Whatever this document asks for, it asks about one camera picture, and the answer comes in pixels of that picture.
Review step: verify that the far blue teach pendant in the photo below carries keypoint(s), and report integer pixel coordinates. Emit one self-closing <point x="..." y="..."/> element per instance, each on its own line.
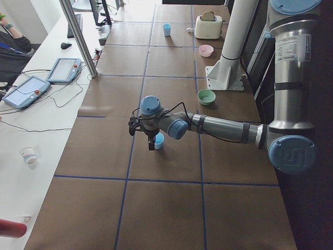
<point x="64" y="71"/>

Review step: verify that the far light blue cup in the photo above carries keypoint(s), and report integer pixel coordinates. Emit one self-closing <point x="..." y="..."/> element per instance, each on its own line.
<point x="167" y="29"/>

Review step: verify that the cream toaster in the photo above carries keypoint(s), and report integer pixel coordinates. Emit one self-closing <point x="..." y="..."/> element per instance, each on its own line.
<point x="208" y="29"/>

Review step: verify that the blue teach pendant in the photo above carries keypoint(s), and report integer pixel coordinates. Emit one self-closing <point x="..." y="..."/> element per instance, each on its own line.
<point x="26" y="93"/>
<point x="64" y="71"/>

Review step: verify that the white pillar with base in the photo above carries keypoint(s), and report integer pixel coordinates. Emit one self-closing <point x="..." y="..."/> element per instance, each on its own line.
<point x="226" y="74"/>

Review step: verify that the seated person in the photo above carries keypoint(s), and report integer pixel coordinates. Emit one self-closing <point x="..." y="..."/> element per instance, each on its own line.
<point x="16" y="51"/>

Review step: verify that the near blue teach pendant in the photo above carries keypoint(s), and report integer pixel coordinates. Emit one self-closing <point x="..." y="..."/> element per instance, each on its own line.
<point x="26" y="93"/>

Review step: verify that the black computer mouse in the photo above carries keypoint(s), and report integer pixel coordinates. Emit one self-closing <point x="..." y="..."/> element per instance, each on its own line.
<point x="65" y="45"/>

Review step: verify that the crossing blue tape strip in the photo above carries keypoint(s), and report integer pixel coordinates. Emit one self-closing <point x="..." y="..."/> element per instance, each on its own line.
<point x="166" y="181"/>

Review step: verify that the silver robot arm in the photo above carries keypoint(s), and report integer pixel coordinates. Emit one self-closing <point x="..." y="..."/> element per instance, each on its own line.
<point x="286" y="138"/>

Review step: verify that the red cylinder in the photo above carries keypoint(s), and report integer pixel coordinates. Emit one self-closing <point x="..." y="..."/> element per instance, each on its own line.
<point x="12" y="229"/>

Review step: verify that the black monitor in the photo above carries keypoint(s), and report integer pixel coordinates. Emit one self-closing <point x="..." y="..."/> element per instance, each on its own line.
<point x="100" y="12"/>

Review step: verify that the green bowl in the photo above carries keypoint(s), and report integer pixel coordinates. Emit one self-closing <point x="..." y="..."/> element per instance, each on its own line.
<point x="206" y="97"/>

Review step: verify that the white paper cup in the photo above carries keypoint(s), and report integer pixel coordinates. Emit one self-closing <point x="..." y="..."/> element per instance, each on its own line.
<point x="28" y="154"/>

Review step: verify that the aluminium frame post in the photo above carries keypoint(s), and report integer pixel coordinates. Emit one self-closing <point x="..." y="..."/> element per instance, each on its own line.
<point x="78" y="35"/>

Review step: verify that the toast slice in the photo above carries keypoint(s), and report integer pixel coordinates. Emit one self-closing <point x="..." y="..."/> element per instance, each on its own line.
<point x="208" y="16"/>

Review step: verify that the light blue plastic cup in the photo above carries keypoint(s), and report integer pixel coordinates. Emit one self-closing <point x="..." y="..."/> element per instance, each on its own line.
<point x="159" y="141"/>

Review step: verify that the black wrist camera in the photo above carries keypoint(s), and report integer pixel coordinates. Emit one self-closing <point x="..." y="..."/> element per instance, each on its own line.
<point x="134" y="125"/>

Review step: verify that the pink bowl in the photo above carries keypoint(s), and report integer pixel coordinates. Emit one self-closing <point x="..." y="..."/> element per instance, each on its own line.
<point x="206" y="50"/>

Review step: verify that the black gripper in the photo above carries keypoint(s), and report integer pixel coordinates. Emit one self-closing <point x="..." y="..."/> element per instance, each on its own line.
<point x="150" y="133"/>

